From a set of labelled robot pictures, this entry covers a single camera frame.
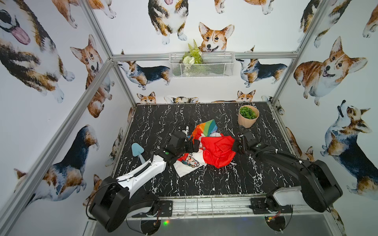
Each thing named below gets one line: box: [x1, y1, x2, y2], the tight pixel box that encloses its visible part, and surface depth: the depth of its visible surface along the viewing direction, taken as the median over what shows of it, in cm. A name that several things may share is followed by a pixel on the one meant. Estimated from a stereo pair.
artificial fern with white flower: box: [182, 38, 204, 66], surface depth 85 cm
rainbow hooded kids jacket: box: [173, 118, 237, 178], surface depth 90 cm
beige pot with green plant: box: [237, 104, 260, 129], surface depth 102 cm
